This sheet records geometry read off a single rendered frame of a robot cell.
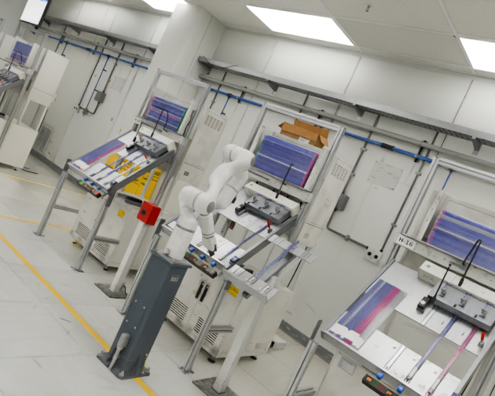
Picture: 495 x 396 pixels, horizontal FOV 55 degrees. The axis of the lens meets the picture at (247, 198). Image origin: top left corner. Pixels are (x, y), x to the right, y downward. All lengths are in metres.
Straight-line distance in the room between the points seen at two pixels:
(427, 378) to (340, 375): 0.60
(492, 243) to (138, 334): 2.01
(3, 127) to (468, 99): 5.62
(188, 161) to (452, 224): 2.49
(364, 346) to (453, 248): 0.77
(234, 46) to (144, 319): 4.47
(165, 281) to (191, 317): 0.95
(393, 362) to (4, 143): 5.88
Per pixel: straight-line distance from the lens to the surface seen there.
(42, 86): 7.22
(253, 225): 3.38
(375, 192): 4.81
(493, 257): 2.91
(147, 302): 2.79
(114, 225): 4.42
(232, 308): 3.40
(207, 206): 2.65
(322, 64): 5.62
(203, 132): 4.51
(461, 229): 2.95
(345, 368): 2.98
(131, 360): 2.91
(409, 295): 2.91
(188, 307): 3.66
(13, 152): 7.30
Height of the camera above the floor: 1.33
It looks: 3 degrees down
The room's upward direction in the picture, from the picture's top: 25 degrees clockwise
